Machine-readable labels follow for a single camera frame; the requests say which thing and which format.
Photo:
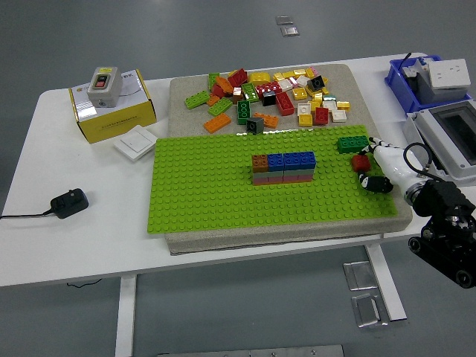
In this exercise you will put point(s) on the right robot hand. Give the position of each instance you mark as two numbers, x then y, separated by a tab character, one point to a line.
390	163

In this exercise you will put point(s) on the red square brick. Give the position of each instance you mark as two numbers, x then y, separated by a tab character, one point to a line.
321	116
360	163

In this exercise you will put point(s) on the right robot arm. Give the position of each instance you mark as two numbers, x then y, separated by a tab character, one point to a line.
442	197

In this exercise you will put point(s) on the dark green long brick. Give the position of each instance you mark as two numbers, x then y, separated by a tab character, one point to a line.
351	144
243	112

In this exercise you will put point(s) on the white square brick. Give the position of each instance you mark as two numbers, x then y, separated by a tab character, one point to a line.
329	106
303	109
302	81
285	85
339	115

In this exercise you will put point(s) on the yellow square brick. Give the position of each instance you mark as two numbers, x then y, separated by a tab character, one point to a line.
314	106
309	72
300	72
325	81
317	97
305	119
343	105
280	76
298	93
290	73

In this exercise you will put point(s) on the green shiny brick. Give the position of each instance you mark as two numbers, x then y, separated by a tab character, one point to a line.
329	97

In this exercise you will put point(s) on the blue long brick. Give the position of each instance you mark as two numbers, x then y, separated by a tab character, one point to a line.
299	160

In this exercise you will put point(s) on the sage green brick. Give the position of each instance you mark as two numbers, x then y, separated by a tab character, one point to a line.
299	173
267	174

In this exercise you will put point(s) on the blue square brick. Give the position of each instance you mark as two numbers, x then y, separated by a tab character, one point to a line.
276	161

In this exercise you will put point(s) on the small pink brick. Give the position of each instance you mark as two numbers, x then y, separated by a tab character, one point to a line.
316	70

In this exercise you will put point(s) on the red long brick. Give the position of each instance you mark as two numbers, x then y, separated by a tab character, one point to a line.
238	77
285	103

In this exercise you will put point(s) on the orange long brick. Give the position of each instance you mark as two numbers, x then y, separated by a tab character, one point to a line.
266	119
218	123

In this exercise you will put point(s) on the grey black square brick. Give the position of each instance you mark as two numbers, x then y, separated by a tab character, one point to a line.
254	125

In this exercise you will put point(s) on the red white-dotted brick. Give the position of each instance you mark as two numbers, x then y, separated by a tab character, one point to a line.
268	88

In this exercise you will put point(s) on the yellow rounded brick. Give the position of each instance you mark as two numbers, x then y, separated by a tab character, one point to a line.
259	77

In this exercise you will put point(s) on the brown shiny brick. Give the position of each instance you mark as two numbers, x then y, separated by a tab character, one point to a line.
237	94

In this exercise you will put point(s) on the light green long brick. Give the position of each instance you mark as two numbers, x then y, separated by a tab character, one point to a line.
197	99
220	106

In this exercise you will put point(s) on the green studded baseplate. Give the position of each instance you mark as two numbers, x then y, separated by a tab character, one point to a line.
208	186

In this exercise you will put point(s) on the small orange brick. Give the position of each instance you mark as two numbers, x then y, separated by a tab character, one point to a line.
213	100

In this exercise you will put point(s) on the grey junction box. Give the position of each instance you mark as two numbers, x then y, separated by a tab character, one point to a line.
431	94

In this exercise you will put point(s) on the blue plastic bin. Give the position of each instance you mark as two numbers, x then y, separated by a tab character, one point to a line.
399	83

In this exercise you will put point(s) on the white socket panel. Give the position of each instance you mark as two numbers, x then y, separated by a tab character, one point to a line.
448	72

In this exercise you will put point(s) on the metal floor plate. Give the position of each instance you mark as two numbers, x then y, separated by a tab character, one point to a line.
283	20
359	276
368	310
291	31

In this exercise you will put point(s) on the white table leg with foot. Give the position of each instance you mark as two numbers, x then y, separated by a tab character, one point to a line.
386	290

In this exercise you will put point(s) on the grey-brown mat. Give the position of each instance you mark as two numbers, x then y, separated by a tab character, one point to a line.
178	111

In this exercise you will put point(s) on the yellow cardboard box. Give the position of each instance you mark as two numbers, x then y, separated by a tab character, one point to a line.
119	121

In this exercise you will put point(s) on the black power adapter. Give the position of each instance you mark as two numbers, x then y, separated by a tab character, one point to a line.
68	204

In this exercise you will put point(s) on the grey distribution enclosure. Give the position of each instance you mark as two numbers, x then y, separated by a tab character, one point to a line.
420	126

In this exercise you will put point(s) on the white wall switch plate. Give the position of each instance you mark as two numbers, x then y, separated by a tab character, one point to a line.
135	142

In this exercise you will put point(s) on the grey push-button switch box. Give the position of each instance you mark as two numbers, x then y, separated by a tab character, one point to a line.
104	87

